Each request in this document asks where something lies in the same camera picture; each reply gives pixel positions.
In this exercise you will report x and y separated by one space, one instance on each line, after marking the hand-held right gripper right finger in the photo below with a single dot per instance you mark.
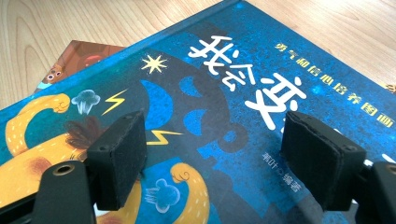
323 161

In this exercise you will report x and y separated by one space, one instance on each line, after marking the blue monster picture book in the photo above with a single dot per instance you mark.
218 46

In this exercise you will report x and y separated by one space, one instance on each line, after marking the colourful animals picture book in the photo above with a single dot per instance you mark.
81 59

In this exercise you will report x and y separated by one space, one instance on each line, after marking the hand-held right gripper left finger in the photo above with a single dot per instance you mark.
116 161

